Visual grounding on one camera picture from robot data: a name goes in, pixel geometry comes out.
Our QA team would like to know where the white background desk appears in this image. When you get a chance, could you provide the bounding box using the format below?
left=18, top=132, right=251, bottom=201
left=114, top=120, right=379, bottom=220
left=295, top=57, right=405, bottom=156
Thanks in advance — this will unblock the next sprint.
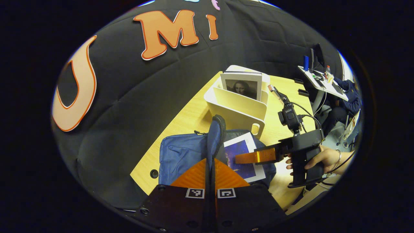
left=297, top=64, right=349, bottom=103

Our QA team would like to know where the white bookshelf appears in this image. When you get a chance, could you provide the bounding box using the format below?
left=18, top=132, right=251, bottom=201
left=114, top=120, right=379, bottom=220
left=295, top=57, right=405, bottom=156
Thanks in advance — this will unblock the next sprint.
left=203, top=64, right=271, bottom=140

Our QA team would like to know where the black backdrop cloth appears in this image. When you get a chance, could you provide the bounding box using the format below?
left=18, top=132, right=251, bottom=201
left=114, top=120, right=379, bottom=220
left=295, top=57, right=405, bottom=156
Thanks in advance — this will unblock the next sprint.
left=51, top=0, right=344, bottom=210

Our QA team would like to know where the blue cover book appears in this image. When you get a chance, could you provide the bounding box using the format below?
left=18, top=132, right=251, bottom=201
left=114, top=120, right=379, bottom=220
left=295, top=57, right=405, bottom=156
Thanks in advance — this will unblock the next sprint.
left=223, top=131, right=267, bottom=183

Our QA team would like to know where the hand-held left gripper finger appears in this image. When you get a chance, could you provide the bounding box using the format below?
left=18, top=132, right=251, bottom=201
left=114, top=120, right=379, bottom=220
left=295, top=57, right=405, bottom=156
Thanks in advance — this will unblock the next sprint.
left=139, top=157, right=212, bottom=233
left=211, top=157, right=287, bottom=233

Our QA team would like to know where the grey portrait cover book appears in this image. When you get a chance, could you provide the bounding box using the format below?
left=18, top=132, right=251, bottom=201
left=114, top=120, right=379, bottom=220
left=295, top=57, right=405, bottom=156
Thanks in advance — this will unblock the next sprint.
left=220, top=72, right=263, bottom=102

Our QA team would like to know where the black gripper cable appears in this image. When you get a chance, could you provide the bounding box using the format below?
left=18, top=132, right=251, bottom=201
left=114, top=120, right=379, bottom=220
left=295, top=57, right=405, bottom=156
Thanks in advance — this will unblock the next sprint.
left=289, top=102, right=324, bottom=134

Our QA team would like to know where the person's light clothing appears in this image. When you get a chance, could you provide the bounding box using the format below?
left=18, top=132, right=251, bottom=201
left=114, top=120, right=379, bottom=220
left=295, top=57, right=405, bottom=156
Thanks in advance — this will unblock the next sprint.
left=286, top=174, right=341, bottom=215

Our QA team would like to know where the blue schoolbag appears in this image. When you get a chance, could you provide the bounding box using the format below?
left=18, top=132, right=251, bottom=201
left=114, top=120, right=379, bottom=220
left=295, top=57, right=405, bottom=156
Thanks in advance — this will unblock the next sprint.
left=158, top=114, right=277, bottom=190

